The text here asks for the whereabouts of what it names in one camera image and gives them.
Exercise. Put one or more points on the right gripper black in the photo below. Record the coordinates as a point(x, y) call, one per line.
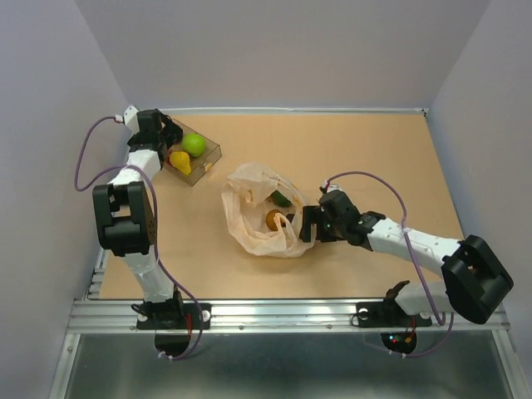
point(314, 214)

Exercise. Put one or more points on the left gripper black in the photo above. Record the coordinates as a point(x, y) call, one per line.
point(172, 131)

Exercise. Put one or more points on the yellow pear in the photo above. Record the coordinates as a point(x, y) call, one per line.
point(180, 160)

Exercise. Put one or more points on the green apple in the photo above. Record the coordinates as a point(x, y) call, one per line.
point(194, 145)

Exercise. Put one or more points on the orange fruit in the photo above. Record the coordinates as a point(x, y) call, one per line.
point(270, 219)

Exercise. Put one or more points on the translucent plastic bag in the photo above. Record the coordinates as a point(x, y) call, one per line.
point(246, 200)

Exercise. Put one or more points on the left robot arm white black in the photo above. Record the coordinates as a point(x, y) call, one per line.
point(125, 208)

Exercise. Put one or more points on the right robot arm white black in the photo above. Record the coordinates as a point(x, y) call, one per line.
point(473, 282)

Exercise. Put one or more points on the clear plastic container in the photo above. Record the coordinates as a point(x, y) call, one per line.
point(201, 165)

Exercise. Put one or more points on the green avocado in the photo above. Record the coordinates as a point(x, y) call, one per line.
point(280, 200)

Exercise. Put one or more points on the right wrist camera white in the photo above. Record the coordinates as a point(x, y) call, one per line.
point(329, 186)

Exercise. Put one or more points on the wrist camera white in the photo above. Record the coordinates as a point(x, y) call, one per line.
point(329, 186)
point(129, 119)

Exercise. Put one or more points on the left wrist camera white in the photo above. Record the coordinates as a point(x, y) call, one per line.
point(129, 119)

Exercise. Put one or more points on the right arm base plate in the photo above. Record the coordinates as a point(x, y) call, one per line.
point(400, 335)

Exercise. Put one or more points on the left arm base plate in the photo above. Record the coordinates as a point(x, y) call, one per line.
point(170, 315)

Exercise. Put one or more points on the aluminium front rail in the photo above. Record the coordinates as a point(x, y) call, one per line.
point(232, 316)

